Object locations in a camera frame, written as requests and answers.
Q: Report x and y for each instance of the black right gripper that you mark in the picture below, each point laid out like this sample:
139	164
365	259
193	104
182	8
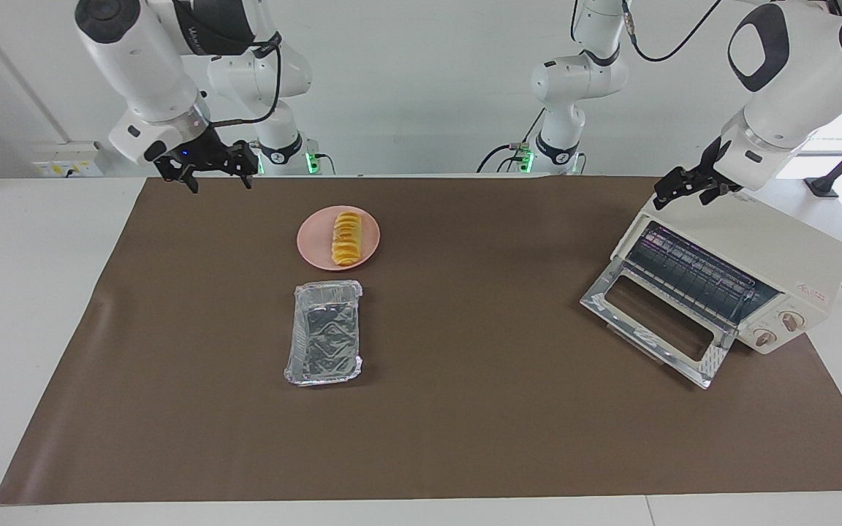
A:
202	155

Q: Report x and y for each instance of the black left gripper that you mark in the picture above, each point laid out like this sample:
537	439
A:
699	180

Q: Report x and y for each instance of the aluminium foil baking tray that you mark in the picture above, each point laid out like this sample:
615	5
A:
322	336

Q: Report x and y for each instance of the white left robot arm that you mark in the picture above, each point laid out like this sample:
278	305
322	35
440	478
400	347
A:
794	73

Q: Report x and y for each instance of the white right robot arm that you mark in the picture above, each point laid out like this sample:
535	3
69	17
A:
136	58

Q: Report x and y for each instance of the cream toaster oven body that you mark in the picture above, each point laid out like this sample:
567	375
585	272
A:
772	245

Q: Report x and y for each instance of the glass toaster oven door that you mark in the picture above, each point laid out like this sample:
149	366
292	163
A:
596	301

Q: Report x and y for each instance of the cream oven knob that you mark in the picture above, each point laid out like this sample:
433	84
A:
764	338
792	321

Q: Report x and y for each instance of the pink round plate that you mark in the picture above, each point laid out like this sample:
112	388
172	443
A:
315	245

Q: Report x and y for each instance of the brown table mat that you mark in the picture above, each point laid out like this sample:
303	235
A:
465	424

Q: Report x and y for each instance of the white wall socket box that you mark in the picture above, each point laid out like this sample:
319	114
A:
63	157

